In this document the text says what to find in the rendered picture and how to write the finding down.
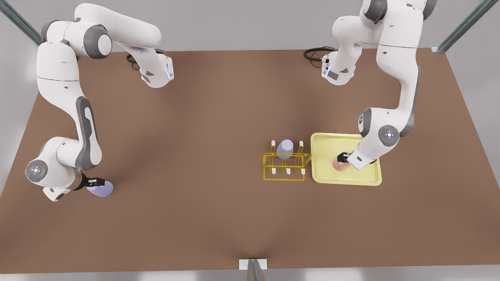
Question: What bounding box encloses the yellow wire cup rack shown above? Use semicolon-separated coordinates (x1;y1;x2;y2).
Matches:
263;140;313;181

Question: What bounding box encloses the lavender cup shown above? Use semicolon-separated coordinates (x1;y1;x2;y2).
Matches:
276;139;294;160
86;180;114;198

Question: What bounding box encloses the black cable loop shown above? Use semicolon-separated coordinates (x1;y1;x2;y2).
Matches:
304;46;337;68
126;49;164;71

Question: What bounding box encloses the silver frame post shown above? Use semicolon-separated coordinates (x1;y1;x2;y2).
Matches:
431;0;500;53
0;0;43;46
239;258;268;281

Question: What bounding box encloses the pale yellow tray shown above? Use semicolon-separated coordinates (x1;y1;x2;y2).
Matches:
311;133;382;186

